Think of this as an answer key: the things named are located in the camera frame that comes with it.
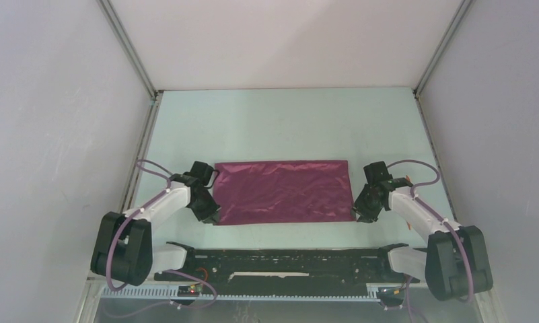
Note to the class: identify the maroon satin cloth napkin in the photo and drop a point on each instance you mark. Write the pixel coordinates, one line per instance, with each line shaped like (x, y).
(263, 192)

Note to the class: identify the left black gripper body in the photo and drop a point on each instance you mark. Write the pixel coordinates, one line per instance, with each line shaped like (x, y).
(205, 208)

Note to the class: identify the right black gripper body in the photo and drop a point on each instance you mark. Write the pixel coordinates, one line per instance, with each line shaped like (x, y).
(365, 206)

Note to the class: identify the left aluminium corner post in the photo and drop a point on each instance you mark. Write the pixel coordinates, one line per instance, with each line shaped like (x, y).
(116, 25)

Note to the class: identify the right aluminium corner post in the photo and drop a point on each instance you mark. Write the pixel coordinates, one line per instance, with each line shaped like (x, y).
(451, 30)

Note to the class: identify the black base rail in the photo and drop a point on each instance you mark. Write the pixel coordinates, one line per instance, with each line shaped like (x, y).
(306, 272)

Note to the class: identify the white cable duct strip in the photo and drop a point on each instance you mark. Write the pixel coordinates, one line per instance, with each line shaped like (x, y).
(176, 292)

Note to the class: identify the aluminium corner post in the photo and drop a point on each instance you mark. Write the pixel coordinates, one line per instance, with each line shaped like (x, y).
(451, 30)
(116, 25)

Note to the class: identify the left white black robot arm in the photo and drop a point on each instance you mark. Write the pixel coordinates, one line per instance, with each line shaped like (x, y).
(125, 252)

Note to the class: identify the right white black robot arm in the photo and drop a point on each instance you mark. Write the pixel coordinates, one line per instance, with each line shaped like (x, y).
(455, 263)

